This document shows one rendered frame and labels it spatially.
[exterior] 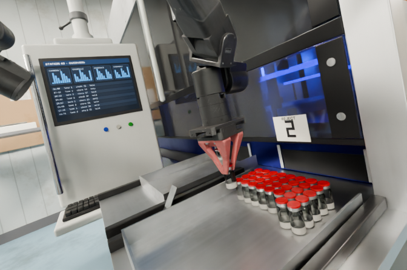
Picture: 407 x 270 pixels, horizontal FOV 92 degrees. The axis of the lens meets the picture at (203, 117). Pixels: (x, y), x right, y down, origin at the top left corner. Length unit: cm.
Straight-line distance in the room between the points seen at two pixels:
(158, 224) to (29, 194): 324
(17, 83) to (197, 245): 47
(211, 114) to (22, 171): 337
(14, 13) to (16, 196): 247
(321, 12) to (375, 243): 37
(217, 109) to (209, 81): 5
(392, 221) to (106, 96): 108
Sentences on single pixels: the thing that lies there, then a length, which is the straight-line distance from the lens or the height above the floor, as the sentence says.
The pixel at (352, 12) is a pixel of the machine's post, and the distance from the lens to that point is 43.
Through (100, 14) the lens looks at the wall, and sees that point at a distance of 418.
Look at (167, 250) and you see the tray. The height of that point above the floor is 88.
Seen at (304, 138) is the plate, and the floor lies 100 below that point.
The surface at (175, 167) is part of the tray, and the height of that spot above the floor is 90.
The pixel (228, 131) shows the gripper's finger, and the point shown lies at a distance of 35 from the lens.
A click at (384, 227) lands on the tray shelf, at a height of 88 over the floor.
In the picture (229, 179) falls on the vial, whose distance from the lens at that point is 40.
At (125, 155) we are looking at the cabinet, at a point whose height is 95.
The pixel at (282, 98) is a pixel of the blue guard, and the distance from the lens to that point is 49.
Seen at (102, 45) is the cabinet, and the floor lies 153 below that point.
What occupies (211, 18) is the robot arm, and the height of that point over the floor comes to 123.
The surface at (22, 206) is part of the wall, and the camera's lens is 368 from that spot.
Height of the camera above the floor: 110
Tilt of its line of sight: 2 degrees down
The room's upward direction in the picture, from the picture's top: 12 degrees counter-clockwise
